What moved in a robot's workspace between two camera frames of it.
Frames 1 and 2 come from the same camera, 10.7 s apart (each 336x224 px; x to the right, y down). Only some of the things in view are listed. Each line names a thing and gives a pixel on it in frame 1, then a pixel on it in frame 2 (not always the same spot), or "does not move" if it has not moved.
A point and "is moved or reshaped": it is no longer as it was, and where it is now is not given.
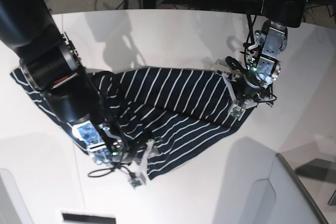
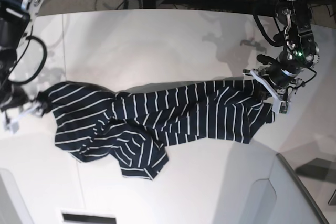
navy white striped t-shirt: [178, 109] is moved or reshaped
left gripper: [132, 150] → [13, 96]
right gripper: [252, 85] → [281, 74]
